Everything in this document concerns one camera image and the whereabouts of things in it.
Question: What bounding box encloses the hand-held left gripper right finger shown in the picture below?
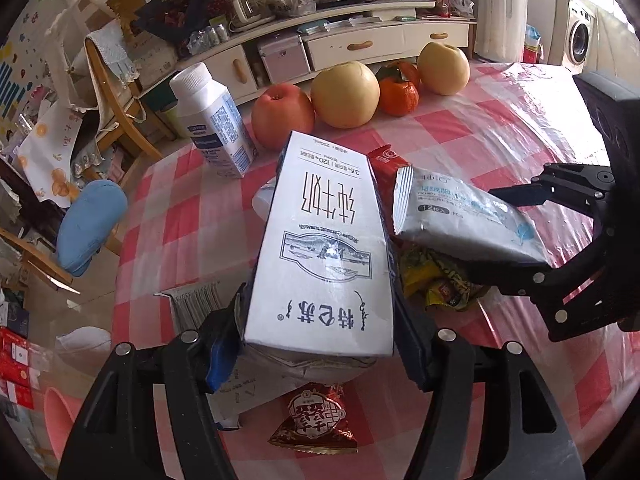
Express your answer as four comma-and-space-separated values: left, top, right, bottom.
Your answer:
390, 287, 587, 480

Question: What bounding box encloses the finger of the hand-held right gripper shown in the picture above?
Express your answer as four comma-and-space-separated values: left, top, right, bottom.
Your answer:
487, 161, 616, 213
464, 227, 623, 345

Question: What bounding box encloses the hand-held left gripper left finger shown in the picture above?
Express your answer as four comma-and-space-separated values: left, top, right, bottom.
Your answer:
57, 282, 251, 480

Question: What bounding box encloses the yellow snack wrapper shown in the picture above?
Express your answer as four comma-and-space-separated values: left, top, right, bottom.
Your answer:
397, 245, 493, 311

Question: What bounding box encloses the silver wet wipes packet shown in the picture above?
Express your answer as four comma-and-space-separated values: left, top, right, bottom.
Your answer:
392, 166, 548, 266

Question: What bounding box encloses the white milk carton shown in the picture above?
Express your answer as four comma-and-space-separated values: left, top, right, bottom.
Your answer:
242, 130, 398, 361

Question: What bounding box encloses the pink plastic bin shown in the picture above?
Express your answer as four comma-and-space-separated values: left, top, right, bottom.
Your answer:
42, 387, 101, 480

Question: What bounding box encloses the white crumpled paper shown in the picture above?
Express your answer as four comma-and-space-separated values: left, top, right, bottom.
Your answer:
215, 347, 381, 431

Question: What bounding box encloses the printed paper receipt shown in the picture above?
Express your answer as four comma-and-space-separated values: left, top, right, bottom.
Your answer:
152, 280, 241, 333

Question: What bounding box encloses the red checked tablecloth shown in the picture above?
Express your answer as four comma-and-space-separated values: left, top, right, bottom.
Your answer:
112, 62, 640, 480

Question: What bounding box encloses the white washing machine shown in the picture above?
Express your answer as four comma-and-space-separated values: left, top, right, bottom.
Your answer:
555, 0, 598, 73

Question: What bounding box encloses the red snack packet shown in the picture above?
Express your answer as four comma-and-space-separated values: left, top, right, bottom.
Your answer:
267, 382, 360, 456

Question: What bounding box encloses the white cushion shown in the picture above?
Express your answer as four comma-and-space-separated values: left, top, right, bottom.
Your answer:
55, 326, 113, 353

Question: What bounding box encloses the small yellow pear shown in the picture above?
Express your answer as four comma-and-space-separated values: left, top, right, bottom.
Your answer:
416, 41, 471, 97

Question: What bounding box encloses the red snack wrapper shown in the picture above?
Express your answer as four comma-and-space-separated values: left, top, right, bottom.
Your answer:
367, 146, 412, 211

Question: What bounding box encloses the blue padded stool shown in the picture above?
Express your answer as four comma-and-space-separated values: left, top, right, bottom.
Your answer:
56, 180, 129, 277

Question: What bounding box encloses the orange tangerine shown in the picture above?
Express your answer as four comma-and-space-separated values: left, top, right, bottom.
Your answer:
376, 60, 421, 88
377, 79, 420, 117

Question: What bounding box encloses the stack of red boxes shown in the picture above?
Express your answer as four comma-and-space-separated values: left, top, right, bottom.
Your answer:
0, 327, 41, 406

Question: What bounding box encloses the white tv cabinet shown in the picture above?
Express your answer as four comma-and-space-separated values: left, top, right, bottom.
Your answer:
135, 0, 478, 111

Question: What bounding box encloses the white capped milk bottle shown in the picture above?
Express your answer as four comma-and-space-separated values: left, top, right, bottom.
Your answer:
169, 62, 258, 179

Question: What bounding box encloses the large yellow pear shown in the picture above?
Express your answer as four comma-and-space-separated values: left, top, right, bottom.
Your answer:
310, 61, 381, 129

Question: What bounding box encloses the red apple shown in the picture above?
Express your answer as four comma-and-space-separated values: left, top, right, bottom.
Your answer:
251, 83, 316, 151

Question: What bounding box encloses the wooden dining chair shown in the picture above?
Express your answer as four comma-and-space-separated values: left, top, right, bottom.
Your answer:
82, 20, 166, 161

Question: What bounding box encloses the dark green bin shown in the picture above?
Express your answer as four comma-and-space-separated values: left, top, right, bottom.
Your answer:
145, 85, 177, 111

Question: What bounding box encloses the dining table orange-print cloth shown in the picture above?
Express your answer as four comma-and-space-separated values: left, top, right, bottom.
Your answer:
17, 105, 83, 208

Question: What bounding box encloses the pink storage box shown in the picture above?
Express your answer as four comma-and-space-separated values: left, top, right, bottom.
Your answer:
257, 32, 312, 83

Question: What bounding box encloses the dark blue flower bouquet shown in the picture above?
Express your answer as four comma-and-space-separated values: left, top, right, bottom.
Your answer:
132, 0, 216, 43

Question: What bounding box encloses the white kettle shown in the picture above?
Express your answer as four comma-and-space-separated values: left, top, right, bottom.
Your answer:
230, 0, 273, 31

